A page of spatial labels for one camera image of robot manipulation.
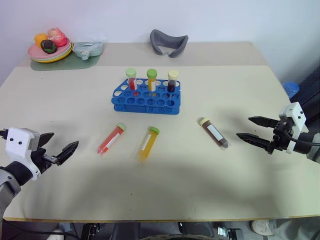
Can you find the plates with toy food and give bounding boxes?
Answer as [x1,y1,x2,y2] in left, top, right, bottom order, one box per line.
[30,42,74,64]

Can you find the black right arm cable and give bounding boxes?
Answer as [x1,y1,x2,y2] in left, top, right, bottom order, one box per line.
[281,128,320,147]

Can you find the brown liquid tube yellow cap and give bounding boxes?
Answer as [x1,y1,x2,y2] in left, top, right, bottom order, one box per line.
[199,117,231,151]

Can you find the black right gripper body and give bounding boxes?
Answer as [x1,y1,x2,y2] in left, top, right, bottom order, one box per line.
[265,119,295,155]

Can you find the red liquid tube green cap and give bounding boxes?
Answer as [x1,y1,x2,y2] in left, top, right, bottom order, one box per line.
[97,122,128,157]
[125,67,138,98]

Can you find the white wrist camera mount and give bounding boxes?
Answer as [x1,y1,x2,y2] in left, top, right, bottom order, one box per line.
[278,101,310,155]
[4,127,41,181]

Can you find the pink plate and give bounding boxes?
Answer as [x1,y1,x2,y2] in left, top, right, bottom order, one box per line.
[27,41,73,60]

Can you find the blue bottle cap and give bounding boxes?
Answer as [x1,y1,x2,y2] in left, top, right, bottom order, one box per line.
[283,81,300,100]

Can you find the yellow liquid tube green cap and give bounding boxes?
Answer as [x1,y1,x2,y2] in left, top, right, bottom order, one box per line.
[146,68,159,98]
[137,126,161,163]

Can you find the grey headset face pad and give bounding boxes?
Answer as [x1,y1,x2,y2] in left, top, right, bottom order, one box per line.
[149,28,189,59]

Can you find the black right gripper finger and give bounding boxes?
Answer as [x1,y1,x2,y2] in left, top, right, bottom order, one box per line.
[247,115,280,129]
[235,132,272,151]

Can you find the dark liquid tube yellow cap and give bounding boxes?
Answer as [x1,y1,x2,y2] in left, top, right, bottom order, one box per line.
[166,69,180,94]

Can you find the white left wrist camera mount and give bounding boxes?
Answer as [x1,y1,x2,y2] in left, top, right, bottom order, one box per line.
[4,127,41,181]

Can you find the blue test tube rack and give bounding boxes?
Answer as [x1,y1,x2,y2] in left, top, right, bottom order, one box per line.
[110,77,182,116]

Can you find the light blue crumpled bag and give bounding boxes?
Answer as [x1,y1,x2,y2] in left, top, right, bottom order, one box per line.
[72,39,105,61]

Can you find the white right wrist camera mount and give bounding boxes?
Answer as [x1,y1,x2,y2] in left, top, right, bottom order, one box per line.
[278,101,310,155]

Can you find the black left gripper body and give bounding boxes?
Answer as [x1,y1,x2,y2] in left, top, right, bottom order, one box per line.
[29,147,59,176]

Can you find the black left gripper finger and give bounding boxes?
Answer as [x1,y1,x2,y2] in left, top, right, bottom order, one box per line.
[55,140,80,166]
[38,132,55,151]

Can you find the orange toy fruit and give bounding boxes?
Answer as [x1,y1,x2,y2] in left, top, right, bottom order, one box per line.
[34,32,50,46]

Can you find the green table mat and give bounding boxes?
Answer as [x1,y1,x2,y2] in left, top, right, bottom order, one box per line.
[30,53,103,72]

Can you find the white shoe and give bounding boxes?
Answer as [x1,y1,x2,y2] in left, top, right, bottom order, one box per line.
[250,219,276,236]

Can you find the black box under table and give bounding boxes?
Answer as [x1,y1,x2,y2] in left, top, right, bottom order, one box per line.
[216,226,245,240]

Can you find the pink toy food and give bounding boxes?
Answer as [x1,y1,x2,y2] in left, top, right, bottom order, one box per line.
[47,27,68,48]

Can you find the dark brown toy fruit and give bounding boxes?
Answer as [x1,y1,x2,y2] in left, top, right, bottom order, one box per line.
[40,39,57,54]

